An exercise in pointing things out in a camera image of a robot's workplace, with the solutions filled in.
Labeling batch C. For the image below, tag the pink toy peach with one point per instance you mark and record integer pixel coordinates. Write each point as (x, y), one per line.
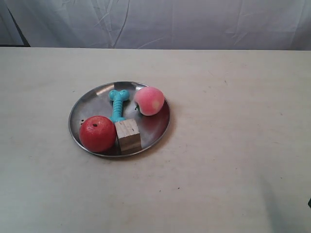
(150, 100)

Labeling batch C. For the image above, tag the light wooden cube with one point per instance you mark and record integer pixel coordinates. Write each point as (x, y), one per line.
(128, 136)

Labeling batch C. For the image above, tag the turquoise rubber bone toy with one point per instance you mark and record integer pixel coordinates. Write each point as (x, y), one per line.
(118, 98)

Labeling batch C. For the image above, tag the red toy apple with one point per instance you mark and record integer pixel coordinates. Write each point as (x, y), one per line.
(97, 133)

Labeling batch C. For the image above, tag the white wrinkled backdrop curtain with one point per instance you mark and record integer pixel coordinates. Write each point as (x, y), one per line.
(157, 24)

